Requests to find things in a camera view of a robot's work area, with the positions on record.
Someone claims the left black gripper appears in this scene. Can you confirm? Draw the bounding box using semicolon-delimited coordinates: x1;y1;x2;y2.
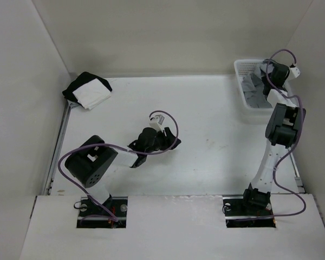
145;127;180;155

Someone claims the grey tank top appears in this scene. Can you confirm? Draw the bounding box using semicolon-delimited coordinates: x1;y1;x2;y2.
242;60;272;109

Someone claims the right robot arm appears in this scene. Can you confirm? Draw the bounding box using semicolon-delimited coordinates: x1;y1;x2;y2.
240;59;306;215

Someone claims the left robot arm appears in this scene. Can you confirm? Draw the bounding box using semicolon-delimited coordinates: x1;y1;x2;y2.
64;127;181;216

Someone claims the folded white tank top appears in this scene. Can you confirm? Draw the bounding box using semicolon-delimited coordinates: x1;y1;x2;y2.
73;79;111;110

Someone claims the folded black tank top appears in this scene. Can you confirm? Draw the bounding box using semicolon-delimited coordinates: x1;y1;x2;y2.
62;71;113;104

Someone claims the white plastic basket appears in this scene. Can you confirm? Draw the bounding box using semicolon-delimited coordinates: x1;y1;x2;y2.
233;58;293;116

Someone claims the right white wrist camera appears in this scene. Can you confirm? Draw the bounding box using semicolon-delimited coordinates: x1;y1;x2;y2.
288;66;301;81

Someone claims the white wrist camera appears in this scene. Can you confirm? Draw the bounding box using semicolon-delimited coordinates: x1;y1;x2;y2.
288;66;301;81
149;114;165;130

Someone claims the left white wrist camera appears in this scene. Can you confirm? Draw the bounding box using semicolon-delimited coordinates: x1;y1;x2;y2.
149;114;165;130

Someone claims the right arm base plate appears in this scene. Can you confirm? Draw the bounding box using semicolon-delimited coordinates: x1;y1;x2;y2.
223;197;273;219

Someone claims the left metal table rail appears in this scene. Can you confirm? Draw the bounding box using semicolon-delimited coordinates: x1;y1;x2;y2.
41;101;72;196

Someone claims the metal table rail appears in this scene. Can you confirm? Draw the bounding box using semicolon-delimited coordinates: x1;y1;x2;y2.
41;101;72;196
291;158;306;193

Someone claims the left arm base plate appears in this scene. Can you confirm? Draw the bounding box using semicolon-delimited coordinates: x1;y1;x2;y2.
74;197;128;220

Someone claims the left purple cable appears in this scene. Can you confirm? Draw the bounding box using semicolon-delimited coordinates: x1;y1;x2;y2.
58;110;180;224

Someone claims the right metal table rail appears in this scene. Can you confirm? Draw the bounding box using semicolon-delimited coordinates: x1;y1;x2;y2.
291;158;306;193

